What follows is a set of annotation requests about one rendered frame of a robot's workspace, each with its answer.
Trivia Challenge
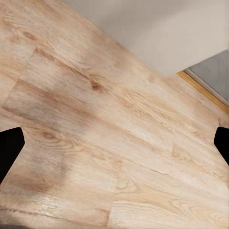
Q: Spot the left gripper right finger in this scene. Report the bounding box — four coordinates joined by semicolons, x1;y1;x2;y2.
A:
214;127;229;165

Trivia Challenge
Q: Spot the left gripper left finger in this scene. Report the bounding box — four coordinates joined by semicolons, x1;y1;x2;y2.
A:
0;127;25;184

